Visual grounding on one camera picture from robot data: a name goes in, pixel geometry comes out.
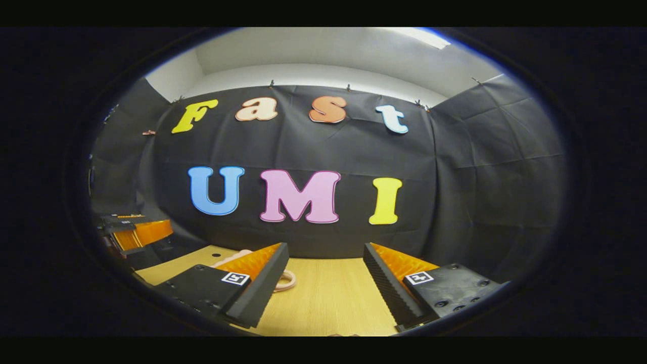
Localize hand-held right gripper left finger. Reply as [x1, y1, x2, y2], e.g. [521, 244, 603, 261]
[154, 242, 290, 328]

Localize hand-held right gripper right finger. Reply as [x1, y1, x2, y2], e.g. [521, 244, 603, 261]
[362, 243, 506, 332]

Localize black backdrop cloth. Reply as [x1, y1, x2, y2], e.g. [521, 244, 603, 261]
[90, 75, 567, 284]

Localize pink suitcase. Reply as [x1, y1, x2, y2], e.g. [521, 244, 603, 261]
[210, 249, 298, 294]

